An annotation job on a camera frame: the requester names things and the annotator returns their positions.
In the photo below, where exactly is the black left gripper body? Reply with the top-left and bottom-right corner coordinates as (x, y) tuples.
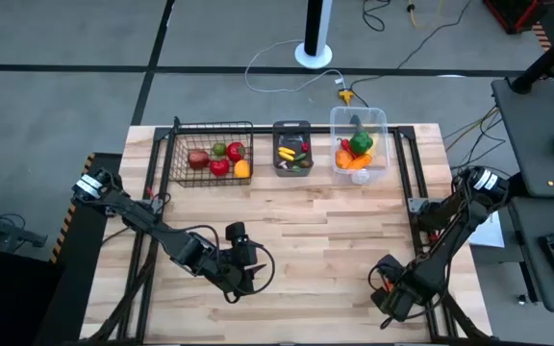
(219, 241), (261, 295)

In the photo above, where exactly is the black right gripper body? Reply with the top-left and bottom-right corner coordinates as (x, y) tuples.
(371, 281), (420, 322)

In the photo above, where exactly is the red round tomato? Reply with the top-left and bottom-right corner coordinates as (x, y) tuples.
(209, 158), (231, 178)

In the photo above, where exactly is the red bell pepper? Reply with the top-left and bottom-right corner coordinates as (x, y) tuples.
(225, 141), (246, 162)

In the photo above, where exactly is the dark red apple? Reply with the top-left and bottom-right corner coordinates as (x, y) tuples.
(188, 149), (211, 171)

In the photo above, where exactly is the smooth orange round vegetable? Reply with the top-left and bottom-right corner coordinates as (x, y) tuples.
(335, 149), (355, 170)

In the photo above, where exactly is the long orange pepper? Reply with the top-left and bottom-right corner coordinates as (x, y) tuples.
(347, 153), (373, 171)

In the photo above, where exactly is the green bell pepper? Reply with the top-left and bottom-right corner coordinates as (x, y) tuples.
(349, 130), (374, 156)

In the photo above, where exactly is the grey plastic bin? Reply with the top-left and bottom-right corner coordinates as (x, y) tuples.
(272, 119), (315, 178)

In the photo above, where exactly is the white paper sheet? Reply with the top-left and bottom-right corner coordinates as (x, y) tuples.
(468, 210), (507, 249)

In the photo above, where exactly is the grey desk with keyboard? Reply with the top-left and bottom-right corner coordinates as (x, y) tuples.
(507, 195), (554, 314)

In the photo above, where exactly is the black hazard-striped platform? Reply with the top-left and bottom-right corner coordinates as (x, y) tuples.
(34, 152), (129, 346)

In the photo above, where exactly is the clear plastic bin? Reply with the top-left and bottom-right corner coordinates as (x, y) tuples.
(329, 106), (390, 186)

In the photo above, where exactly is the white floor pole stand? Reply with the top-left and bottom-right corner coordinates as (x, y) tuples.
(294, 0), (335, 70)

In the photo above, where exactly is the dark green floor mat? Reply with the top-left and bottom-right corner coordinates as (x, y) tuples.
(0, 247), (64, 346)

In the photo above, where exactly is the grey metal stand leg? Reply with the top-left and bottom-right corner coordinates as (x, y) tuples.
(0, 194), (50, 249)

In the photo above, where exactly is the red and black toolbox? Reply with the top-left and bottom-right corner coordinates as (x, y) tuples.
(482, 0), (547, 36)

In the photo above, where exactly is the black wire basket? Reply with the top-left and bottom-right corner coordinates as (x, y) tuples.
(169, 120), (255, 188)

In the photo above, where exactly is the white floor cable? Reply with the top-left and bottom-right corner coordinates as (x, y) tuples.
(244, 38), (347, 94)

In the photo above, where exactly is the black floor cable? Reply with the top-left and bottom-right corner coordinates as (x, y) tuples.
(348, 0), (474, 108)

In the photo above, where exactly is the yellow floor cable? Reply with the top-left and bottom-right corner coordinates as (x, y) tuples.
(405, 0), (446, 29)

